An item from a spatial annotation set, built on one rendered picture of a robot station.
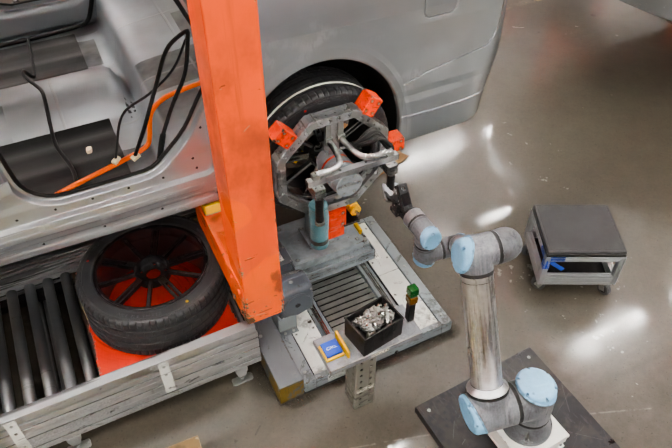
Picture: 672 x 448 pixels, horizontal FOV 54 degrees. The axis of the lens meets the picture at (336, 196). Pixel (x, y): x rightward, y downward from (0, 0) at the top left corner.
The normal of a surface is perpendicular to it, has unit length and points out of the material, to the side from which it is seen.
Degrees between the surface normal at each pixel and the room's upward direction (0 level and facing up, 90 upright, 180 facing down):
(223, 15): 90
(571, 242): 0
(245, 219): 90
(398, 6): 90
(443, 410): 0
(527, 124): 0
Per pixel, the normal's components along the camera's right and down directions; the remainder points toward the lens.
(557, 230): 0.00, -0.73
